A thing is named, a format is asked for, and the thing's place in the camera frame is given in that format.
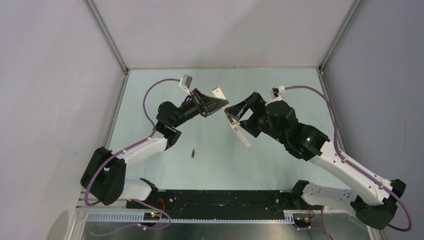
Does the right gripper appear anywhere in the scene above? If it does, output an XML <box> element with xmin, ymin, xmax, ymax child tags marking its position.
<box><xmin>224</xmin><ymin>91</ymin><xmax>286</xmax><ymax>145</ymax></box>

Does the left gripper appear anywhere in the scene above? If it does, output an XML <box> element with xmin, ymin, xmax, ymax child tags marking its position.
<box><xmin>171</xmin><ymin>88</ymin><xmax>229</xmax><ymax>129</ymax></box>

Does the white remote control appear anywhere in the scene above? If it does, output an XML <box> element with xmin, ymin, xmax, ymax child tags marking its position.
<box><xmin>212</xmin><ymin>87</ymin><xmax>230</xmax><ymax>111</ymax></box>

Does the white battery cover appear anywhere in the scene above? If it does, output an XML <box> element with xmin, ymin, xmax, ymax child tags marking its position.
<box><xmin>229</xmin><ymin>122</ymin><xmax>252</xmax><ymax>148</ymax></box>

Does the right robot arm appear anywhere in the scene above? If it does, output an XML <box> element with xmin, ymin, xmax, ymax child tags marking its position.
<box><xmin>225</xmin><ymin>92</ymin><xmax>406</xmax><ymax>230</ymax></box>

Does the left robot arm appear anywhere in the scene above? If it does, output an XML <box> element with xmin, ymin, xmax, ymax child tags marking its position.
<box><xmin>80</xmin><ymin>88</ymin><xmax>229</xmax><ymax>208</ymax></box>

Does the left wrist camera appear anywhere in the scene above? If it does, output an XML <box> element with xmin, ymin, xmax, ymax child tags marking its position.
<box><xmin>179</xmin><ymin>74</ymin><xmax>193</xmax><ymax>95</ymax></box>

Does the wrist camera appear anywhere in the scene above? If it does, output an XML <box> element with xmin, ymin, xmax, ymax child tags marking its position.
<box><xmin>269</xmin><ymin>85</ymin><xmax>286</xmax><ymax>103</ymax></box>
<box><xmin>179</xmin><ymin>74</ymin><xmax>193</xmax><ymax>95</ymax></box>

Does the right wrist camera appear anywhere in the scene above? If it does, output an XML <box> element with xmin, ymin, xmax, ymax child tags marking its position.
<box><xmin>269</xmin><ymin>85</ymin><xmax>286</xmax><ymax>103</ymax></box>

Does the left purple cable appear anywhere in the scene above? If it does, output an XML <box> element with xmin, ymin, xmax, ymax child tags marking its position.
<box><xmin>83</xmin><ymin>78</ymin><xmax>181</xmax><ymax>207</ymax></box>

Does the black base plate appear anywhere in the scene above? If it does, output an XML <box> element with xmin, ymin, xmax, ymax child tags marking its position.
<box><xmin>145</xmin><ymin>189</ymin><xmax>310</xmax><ymax>220</ymax></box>

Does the white cable duct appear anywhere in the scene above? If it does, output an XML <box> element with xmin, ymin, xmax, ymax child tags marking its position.
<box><xmin>85</xmin><ymin>211</ymin><xmax>295</xmax><ymax>224</ymax></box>

